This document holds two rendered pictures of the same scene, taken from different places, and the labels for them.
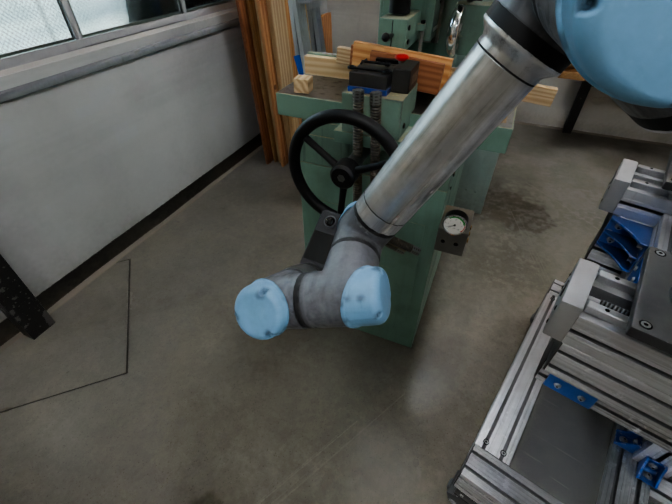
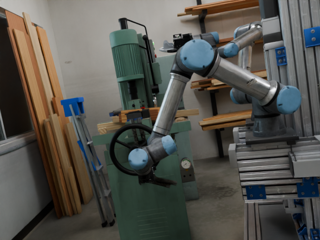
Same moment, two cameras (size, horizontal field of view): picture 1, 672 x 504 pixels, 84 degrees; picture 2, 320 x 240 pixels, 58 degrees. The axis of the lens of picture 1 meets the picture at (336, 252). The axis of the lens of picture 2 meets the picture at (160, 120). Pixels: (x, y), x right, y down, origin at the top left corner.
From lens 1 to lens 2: 86 cm
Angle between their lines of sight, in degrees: 40
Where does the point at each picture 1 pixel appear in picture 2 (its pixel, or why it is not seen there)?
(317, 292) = (154, 145)
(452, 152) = (175, 102)
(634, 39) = (193, 61)
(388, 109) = (145, 123)
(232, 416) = not seen: outside the picture
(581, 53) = (188, 64)
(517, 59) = (180, 77)
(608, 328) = (245, 152)
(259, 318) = (139, 157)
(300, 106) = (104, 138)
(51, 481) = not seen: outside the picture
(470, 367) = not seen: outside the picture
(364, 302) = (168, 140)
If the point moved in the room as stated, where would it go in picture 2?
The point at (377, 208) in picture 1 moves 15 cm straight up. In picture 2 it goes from (160, 125) to (155, 91)
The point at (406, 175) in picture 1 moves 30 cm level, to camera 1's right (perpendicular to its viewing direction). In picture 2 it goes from (165, 112) to (224, 100)
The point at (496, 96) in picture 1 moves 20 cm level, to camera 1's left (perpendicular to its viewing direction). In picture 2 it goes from (179, 85) to (135, 93)
